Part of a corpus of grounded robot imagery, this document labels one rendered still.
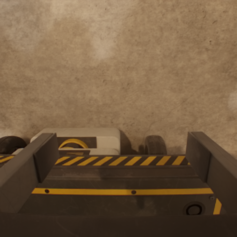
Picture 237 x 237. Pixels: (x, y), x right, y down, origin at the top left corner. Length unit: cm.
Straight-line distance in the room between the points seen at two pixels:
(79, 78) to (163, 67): 28
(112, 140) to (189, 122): 30
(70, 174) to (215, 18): 60
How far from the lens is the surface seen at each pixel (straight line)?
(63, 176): 33
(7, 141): 63
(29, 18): 67
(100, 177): 32
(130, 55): 58
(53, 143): 16
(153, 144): 51
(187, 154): 17
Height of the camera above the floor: 58
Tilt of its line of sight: 74 degrees down
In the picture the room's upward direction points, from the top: 175 degrees counter-clockwise
